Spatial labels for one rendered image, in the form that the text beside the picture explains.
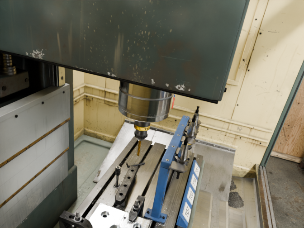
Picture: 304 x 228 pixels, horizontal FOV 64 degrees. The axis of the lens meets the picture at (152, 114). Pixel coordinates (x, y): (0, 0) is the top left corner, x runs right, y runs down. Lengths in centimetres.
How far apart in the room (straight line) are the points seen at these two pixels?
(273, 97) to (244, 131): 30
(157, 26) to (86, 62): 20
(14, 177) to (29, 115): 24
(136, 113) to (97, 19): 25
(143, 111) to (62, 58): 24
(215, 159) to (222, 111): 35
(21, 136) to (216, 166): 129
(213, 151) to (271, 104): 52
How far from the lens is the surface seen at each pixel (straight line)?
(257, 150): 192
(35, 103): 99
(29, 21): 69
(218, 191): 173
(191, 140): 118
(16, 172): 105
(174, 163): 100
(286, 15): 166
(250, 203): 183
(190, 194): 130
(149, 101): 63
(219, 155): 186
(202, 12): 51
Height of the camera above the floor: 182
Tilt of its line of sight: 26 degrees down
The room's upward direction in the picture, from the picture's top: 8 degrees clockwise
